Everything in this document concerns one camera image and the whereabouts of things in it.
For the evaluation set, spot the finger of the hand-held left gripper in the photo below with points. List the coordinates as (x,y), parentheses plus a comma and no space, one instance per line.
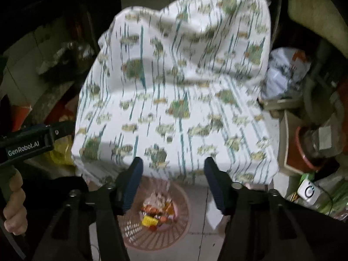
(62,131)

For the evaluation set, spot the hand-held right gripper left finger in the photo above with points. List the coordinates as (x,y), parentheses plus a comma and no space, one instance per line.
(133,182)

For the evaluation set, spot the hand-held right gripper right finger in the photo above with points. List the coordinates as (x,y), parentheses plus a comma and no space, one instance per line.
(215,186)

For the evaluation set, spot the pink perforated plastic basket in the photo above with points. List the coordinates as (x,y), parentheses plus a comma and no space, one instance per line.
(179,223)

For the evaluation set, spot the person's left hand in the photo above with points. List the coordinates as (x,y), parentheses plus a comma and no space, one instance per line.
(15,206)

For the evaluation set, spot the yellow plastic bag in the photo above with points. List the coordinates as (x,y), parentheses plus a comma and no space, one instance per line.
(61,153)

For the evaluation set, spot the pile of snack wrappers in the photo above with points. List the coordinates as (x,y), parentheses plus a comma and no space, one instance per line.
(156,212)

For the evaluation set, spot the red plastic pot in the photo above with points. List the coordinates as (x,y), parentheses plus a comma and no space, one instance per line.
(301,157)

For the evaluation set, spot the white round-button device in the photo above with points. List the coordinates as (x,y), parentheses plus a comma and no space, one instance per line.
(308,192)

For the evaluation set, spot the white green-printed cloth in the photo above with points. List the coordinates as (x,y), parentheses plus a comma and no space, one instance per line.
(176,87)

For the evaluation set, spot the white printed plastic bag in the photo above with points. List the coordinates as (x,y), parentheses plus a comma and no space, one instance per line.
(285,73)

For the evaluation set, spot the beige cushion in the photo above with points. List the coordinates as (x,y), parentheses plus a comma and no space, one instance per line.
(318,8)

